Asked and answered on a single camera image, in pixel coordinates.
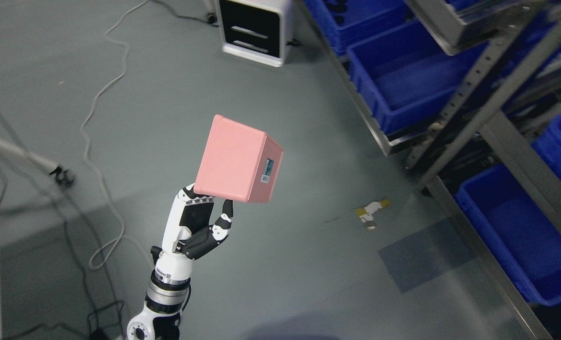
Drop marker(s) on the blue shelf bin middle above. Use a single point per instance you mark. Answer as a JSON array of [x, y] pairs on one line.
[[405, 77]]

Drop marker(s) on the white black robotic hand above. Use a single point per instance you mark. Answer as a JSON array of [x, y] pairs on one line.
[[189, 230]]

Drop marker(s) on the white black appliance box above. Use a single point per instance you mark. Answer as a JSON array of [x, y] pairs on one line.
[[256, 30]]

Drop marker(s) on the blue shelf bin lower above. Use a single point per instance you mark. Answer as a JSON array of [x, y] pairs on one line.
[[521, 238]]

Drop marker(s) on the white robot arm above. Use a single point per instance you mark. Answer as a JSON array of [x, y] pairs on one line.
[[166, 297]]

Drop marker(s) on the metal shelf rack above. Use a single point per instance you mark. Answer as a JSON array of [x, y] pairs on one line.
[[520, 64]]

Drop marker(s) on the yellow white floor scrap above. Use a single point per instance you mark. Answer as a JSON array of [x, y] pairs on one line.
[[366, 213]]

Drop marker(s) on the blue shelf bin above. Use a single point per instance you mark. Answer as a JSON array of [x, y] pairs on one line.
[[346, 22], [521, 238], [405, 77]]

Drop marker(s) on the blue shelf bin upper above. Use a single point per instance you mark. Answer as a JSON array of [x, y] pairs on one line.
[[346, 22]]

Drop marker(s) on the white stand with clamp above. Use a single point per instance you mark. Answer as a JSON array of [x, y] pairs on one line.
[[60, 174]]

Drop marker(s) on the pink storage box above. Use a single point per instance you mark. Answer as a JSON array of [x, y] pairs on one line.
[[239, 163]]

